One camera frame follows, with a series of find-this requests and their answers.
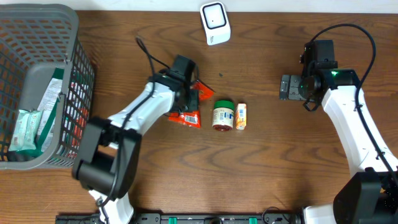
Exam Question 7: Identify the red snack bag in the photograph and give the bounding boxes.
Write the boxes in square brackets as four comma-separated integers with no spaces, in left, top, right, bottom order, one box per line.
[166,80,215,128]

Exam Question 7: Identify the green lid jar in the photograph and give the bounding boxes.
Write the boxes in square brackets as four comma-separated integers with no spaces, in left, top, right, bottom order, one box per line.
[212,100,234,131]

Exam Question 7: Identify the small orange box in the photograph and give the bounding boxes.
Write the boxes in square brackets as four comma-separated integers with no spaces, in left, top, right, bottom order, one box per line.
[235,103,247,130]

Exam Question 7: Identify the light green wipes pack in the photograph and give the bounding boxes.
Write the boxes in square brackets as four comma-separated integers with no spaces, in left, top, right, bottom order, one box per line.
[9,110,42,151]

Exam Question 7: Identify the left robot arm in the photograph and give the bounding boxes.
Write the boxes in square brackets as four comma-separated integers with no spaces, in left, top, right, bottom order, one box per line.
[72,55,199,223]

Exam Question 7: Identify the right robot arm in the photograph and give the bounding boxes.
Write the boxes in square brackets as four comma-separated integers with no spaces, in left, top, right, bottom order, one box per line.
[279,40,397,223]

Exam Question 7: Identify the white barcode scanner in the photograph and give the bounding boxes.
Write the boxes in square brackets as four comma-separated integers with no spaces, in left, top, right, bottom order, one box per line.
[200,1,231,45]

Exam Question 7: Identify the grey plastic mesh basket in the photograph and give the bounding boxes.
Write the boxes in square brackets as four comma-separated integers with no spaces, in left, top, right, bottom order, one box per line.
[1,4,95,170]

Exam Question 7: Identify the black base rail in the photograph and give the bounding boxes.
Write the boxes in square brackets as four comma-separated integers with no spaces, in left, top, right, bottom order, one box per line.
[55,213,304,224]

